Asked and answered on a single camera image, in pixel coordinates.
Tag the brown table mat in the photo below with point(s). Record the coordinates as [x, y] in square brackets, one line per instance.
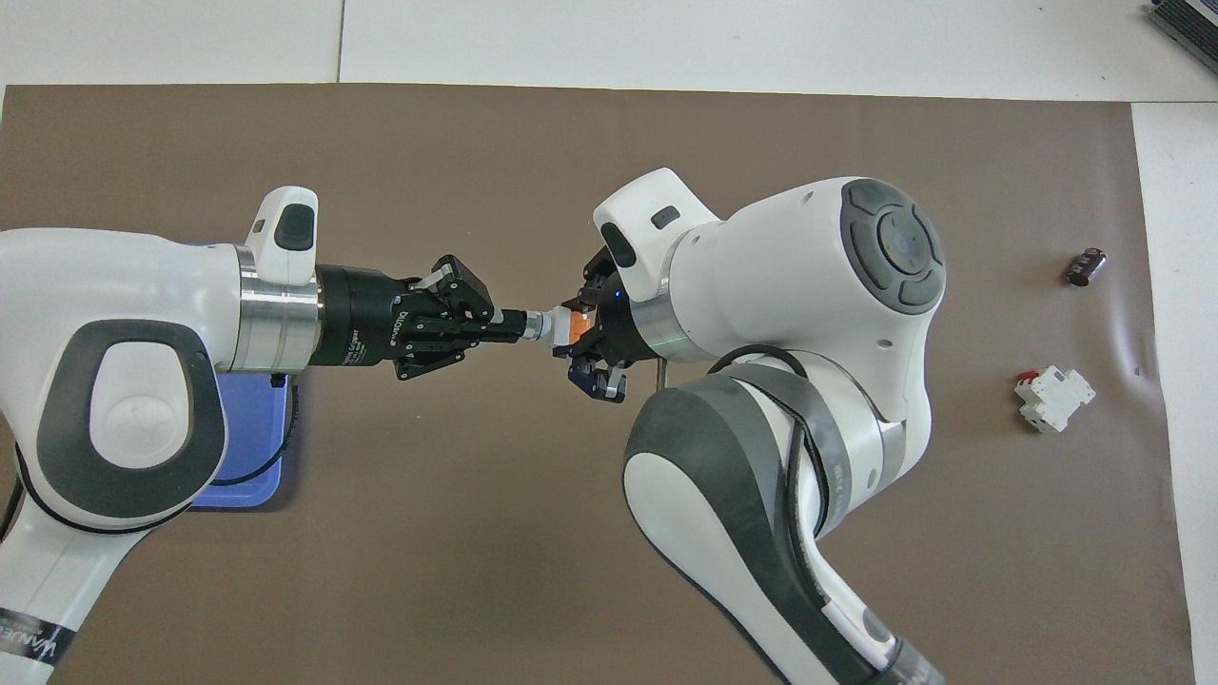
[476, 552]

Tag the orange white rotary switch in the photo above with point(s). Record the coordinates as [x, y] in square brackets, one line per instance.
[557, 325]

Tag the dark brown capacitor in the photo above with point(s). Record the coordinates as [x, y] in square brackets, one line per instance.
[1085, 267]

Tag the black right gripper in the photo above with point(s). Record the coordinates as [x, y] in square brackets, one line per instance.
[618, 328]

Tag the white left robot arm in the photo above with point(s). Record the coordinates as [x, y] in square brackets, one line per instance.
[143, 285]

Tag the white red circuit breaker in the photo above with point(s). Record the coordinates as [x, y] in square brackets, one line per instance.
[1054, 398]

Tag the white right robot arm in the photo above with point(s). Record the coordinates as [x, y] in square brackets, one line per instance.
[780, 276]

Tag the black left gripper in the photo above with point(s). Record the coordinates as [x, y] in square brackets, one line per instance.
[366, 319]

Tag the grey ribbed device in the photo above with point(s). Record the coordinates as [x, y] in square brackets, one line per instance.
[1189, 24]

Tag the blue plastic tray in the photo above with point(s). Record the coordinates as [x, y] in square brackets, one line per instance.
[252, 447]

